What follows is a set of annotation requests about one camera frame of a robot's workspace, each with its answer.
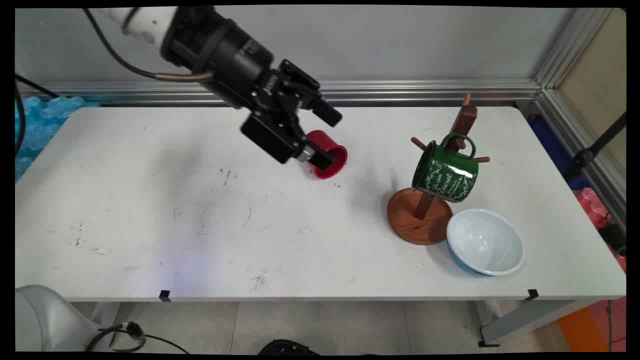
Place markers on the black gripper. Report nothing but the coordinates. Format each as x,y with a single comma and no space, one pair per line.
240,65

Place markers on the short aluminium frame rail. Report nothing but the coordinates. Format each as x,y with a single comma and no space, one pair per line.
555,107

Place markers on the wooden mug tree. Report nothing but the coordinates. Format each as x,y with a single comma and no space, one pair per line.
420,226

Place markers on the red cup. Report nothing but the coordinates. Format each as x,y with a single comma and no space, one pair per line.
325,138

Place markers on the black cylindrical object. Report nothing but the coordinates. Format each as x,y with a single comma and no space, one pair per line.
612,237

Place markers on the white and blue bowl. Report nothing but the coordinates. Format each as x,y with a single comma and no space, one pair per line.
485,242

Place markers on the blue bubble wrap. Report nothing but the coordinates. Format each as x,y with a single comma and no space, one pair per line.
40,125

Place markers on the grey table leg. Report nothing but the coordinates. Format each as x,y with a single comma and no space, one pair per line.
105,315
525,320

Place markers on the black round floor object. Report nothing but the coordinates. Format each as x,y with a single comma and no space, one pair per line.
287,347

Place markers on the red foam mat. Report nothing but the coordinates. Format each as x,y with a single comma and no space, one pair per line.
617,325

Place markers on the long aluminium frame rail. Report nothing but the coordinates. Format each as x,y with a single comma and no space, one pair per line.
400,92

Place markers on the orange floor mat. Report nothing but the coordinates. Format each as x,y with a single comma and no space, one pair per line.
577,330

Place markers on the green enamel mug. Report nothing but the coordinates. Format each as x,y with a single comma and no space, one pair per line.
445,172

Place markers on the grey rounded robot housing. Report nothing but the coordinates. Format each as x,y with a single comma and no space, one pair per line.
45,320

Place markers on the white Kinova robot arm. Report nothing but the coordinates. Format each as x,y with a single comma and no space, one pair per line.
145,22

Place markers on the black tape piece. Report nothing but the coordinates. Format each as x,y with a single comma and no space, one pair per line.
533,294
165,295

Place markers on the aluminium frame post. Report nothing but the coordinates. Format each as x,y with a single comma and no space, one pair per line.
570,50

